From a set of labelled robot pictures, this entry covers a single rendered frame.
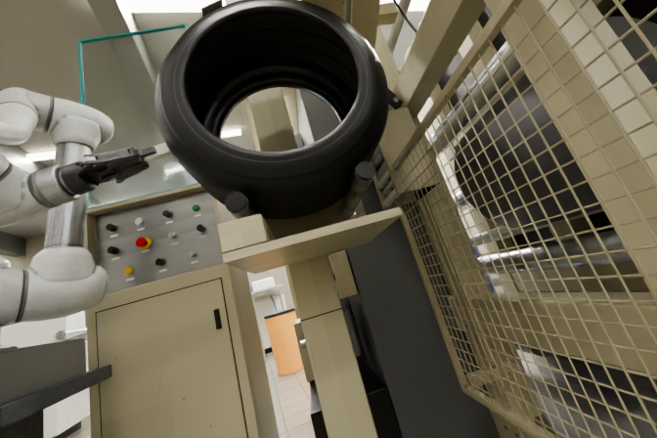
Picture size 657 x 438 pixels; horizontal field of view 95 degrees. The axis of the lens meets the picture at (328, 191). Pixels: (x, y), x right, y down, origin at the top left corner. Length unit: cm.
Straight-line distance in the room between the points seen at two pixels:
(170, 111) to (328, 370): 79
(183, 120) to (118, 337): 97
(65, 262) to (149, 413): 60
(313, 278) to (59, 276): 78
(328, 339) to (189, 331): 61
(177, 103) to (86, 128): 71
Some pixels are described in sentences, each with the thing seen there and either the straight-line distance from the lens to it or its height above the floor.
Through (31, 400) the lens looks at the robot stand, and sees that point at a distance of 104.
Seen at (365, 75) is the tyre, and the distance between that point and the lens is 77.
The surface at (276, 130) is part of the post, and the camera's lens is 112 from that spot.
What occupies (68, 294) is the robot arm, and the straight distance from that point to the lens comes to 126.
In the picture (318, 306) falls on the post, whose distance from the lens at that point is 97.
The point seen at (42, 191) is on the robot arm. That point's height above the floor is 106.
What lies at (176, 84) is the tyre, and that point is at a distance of 79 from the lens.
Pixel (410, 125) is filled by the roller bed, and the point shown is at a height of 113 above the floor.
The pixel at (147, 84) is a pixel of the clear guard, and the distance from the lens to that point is 185.
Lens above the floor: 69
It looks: 17 degrees up
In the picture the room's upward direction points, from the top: 17 degrees counter-clockwise
